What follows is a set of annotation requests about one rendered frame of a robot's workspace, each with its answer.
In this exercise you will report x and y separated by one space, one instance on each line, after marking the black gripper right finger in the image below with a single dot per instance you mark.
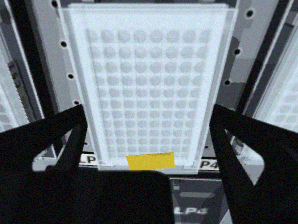
276 189

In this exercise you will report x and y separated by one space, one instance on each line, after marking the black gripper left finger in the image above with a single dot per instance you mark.
19 146

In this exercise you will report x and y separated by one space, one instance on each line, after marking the light grey base plate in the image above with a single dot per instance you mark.
253 19

